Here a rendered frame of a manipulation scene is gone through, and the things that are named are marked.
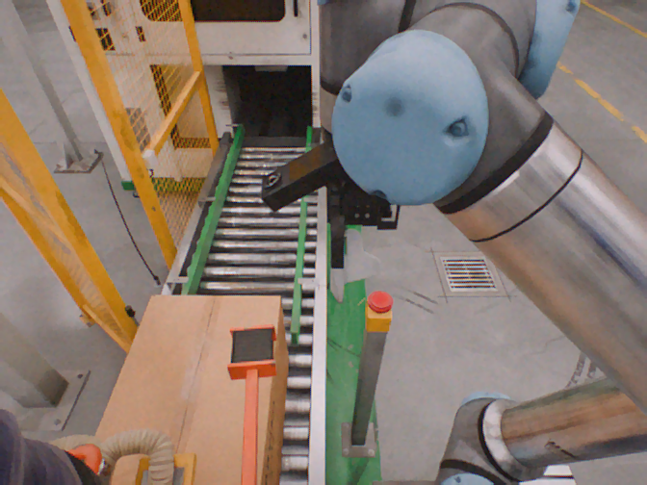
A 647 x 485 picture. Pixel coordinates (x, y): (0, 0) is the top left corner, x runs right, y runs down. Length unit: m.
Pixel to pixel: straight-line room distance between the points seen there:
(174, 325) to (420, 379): 1.36
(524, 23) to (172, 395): 1.04
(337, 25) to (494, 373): 2.12
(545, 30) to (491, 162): 0.13
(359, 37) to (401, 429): 1.88
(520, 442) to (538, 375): 1.75
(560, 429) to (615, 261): 0.41
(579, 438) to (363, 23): 0.52
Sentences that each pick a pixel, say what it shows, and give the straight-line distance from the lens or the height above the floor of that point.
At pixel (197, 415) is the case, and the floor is 0.95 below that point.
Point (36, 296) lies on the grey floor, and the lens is 2.99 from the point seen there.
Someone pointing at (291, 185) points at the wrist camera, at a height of 1.66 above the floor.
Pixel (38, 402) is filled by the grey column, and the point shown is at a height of 0.08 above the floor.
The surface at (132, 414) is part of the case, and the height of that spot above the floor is 0.95.
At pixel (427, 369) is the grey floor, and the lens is 2.24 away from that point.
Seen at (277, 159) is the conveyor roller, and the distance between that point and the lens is 2.61.
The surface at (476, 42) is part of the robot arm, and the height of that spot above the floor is 1.85.
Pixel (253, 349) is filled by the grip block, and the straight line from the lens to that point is 0.76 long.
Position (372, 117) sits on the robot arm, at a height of 1.83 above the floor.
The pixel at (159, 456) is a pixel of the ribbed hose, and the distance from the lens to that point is 0.81.
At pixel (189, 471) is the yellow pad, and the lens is 0.85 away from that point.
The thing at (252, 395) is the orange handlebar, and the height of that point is 1.25.
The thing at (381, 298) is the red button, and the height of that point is 1.04.
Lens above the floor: 1.91
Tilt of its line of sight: 44 degrees down
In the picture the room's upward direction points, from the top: straight up
